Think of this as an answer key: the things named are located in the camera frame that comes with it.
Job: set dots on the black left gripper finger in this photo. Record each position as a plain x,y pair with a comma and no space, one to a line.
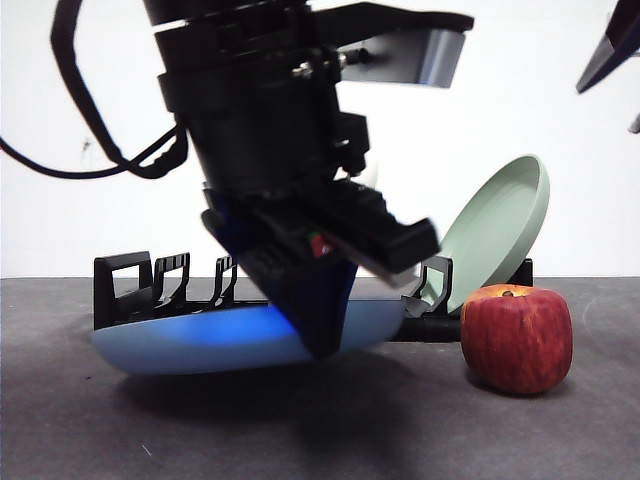
320,310

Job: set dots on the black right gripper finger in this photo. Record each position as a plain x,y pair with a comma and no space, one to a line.
617,45
636,125

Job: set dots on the blue plate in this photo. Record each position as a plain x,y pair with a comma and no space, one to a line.
175,345

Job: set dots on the red apple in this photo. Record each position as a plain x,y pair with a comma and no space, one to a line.
515,340

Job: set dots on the green plate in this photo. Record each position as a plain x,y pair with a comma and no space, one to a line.
500,225

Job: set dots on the black plate rack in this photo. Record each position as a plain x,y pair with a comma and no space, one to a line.
122,259

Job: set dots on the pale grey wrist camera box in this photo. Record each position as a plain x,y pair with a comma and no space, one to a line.
440,55

